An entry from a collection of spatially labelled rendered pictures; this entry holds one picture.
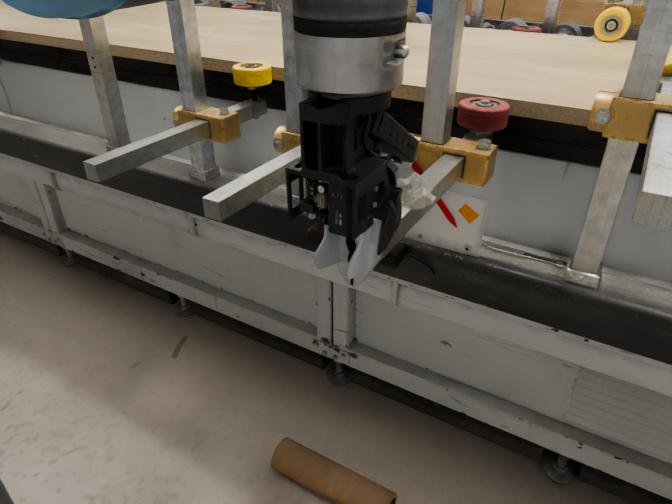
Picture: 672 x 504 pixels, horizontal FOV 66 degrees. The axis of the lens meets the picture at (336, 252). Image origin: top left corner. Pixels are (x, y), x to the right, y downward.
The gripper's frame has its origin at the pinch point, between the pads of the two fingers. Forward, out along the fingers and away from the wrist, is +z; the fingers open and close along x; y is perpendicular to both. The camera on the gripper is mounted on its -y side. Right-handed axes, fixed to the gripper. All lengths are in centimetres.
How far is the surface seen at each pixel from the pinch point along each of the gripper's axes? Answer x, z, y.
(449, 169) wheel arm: 1.3, -3.4, -24.3
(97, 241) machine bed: -139, 66, -56
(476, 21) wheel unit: -31, -7, -140
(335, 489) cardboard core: -15, 76, -20
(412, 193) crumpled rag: 0.6, -4.2, -12.9
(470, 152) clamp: 2.4, -4.3, -29.9
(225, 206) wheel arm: -23.4, 0.5, -5.6
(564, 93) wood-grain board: 10, -7, -58
